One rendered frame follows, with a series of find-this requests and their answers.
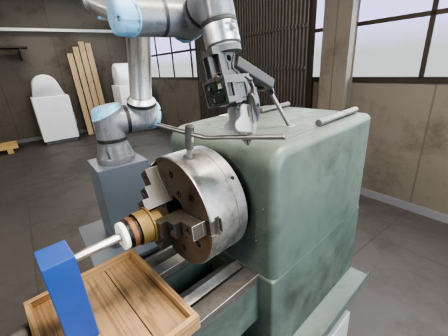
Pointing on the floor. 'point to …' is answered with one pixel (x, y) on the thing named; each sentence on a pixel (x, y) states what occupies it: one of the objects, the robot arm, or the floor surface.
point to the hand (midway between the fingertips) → (249, 139)
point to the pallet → (9, 147)
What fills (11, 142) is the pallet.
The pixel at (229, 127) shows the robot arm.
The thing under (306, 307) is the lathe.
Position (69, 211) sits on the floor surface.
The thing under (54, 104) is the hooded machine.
